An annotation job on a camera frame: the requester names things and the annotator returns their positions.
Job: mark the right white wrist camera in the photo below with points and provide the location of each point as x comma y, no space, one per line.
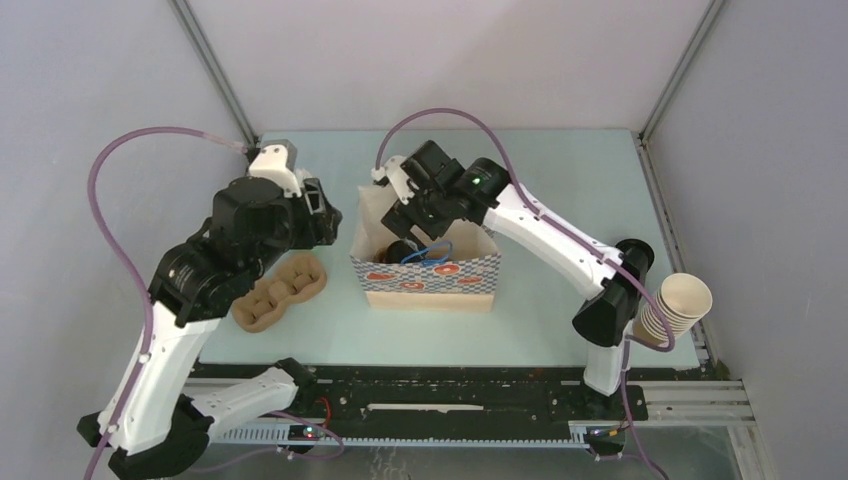
391,173

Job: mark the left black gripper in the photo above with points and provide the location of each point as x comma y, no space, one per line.
323,223

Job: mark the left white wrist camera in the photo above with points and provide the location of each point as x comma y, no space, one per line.
276,162

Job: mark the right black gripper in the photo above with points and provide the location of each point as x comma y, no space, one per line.
404,218

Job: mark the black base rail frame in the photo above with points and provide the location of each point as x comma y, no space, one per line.
514,407

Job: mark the black cup lid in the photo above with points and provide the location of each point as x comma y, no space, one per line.
402,252

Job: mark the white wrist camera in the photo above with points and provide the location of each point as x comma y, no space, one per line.
276,162
391,173

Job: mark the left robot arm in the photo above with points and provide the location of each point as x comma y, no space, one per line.
154,429

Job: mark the checkered paper takeout bag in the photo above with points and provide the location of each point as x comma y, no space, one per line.
457,273

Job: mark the single cardboard cup carrier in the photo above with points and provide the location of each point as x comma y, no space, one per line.
380,256

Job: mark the brown cardboard cup carrier stack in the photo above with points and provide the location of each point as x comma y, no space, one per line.
295,280

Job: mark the stack of paper cups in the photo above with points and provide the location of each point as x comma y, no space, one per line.
684,299

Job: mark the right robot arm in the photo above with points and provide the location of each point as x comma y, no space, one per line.
610,291

